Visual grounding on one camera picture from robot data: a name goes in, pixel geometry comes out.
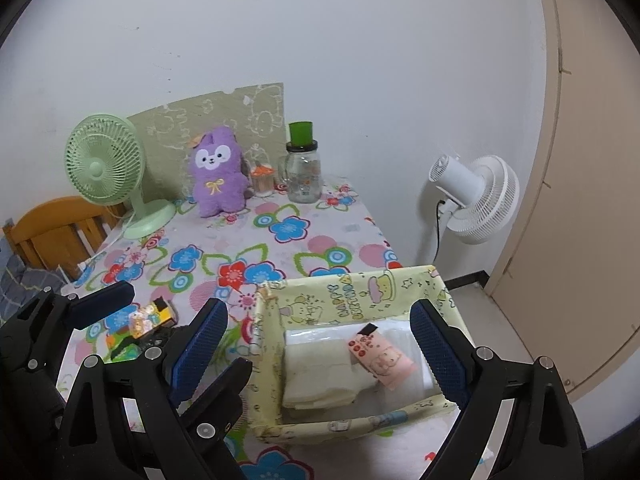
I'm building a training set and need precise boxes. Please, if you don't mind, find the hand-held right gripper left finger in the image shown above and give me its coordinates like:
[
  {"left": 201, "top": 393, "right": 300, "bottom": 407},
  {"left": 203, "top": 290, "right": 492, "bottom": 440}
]
[{"left": 56, "top": 297, "right": 230, "bottom": 480}]

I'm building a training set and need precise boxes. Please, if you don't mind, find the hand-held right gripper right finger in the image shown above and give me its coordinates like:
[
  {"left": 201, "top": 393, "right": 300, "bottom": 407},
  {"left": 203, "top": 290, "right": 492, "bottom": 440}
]
[{"left": 410, "top": 299, "right": 586, "bottom": 480}]

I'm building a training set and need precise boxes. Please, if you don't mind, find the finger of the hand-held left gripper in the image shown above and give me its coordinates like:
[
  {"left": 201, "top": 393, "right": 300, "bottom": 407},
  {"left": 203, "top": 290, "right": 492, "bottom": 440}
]
[
  {"left": 0, "top": 281, "right": 137, "bottom": 372},
  {"left": 177, "top": 357, "right": 253, "bottom": 448}
]

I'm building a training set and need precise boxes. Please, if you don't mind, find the clear plastic bag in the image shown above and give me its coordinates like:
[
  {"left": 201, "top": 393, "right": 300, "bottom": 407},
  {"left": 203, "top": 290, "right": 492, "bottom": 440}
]
[{"left": 285, "top": 322, "right": 441, "bottom": 391}]

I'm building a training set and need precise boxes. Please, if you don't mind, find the cartoon print snack packet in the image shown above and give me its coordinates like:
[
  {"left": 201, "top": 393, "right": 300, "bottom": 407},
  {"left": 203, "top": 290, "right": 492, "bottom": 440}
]
[{"left": 127, "top": 297, "right": 179, "bottom": 338}]

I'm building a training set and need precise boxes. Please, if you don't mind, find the black plastic bag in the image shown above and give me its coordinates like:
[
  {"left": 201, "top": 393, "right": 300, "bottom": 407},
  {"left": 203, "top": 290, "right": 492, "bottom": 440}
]
[{"left": 111, "top": 327, "right": 191, "bottom": 361}]

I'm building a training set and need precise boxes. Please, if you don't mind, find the pink tag card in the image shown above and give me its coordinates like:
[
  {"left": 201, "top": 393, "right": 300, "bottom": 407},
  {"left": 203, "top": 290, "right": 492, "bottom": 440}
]
[{"left": 347, "top": 330, "right": 418, "bottom": 390}]

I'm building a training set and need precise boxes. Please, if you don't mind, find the white towel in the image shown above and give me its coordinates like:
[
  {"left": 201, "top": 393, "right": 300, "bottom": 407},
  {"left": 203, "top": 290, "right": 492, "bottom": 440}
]
[{"left": 281, "top": 330, "right": 378, "bottom": 409}]

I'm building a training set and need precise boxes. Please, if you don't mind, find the yellow printed paper box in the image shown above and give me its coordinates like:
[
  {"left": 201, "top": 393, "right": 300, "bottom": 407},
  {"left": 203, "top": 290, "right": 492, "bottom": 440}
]
[{"left": 248, "top": 264, "right": 463, "bottom": 445}]

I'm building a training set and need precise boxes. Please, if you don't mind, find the grey plaid pillow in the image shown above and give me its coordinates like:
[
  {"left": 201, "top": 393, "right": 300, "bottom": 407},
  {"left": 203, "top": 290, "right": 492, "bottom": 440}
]
[{"left": 0, "top": 237, "right": 66, "bottom": 316}]

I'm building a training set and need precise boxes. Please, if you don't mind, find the wooden bed headboard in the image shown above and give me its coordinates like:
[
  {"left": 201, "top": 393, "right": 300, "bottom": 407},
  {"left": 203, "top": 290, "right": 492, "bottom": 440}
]
[{"left": 2, "top": 195, "right": 128, "bottom": 281}]

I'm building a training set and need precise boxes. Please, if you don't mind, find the green desk fan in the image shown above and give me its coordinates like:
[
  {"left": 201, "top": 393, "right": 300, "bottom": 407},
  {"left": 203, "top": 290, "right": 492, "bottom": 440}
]
[{"left": 64, "top": 114, "right": 177, "bottom": 240}]

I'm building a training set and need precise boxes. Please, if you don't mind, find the floral tablecloth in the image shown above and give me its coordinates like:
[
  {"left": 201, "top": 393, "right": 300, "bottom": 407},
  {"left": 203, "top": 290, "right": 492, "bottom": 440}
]
[{"left": 52, "top": 180, "right": 501, "bottom": 480}]

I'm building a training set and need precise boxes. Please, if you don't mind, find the white standing fan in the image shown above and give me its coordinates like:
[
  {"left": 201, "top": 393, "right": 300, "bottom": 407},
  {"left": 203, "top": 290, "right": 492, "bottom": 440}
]
[{"left": 428, "top": 154, "right": 521, "bottom": 246}]

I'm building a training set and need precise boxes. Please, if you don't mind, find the purple plush toy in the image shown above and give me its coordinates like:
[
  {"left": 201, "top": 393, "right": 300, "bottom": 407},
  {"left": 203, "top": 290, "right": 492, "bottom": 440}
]
[{"left": 188, "top": 126, "right": 249, "bottom": 218}]

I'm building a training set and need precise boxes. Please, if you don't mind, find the small container orange lid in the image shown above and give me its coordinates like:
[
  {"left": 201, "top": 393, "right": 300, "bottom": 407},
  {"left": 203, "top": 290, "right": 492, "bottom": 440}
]
[{"left": 250, "top": 162, "right": 277, "bottom": 198}]

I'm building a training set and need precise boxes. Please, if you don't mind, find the glass jar mug green lid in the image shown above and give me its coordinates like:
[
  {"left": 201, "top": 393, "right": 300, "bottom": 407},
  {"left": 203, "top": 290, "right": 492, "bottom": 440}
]
[{"left": 277, "top": 121, "right": 323, "bottom": 205}]

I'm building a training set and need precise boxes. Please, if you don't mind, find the green patterned board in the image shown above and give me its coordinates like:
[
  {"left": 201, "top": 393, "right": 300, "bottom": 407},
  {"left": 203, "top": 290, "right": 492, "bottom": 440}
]
[{"left": 126, "top": 82, "right": 286, "bottom": 201}]

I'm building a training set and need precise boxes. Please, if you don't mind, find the beige door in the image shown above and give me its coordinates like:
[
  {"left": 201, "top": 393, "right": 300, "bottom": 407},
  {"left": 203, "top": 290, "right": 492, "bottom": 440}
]
[{"left": 485, "top": 0, "right": 640, "bottom": 403}]

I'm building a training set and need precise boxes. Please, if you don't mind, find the white fan power cord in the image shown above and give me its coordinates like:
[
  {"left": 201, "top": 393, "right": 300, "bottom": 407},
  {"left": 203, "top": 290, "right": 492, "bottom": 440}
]
[{"left": 55, "top": 210, "right": 138, "bottom": 281}]

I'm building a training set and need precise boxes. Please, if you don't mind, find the black fan cord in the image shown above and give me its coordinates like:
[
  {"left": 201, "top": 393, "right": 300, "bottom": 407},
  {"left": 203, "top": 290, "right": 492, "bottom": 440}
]
[{"left": 432, "top": 199, "right": 451, "bottom": 266}]

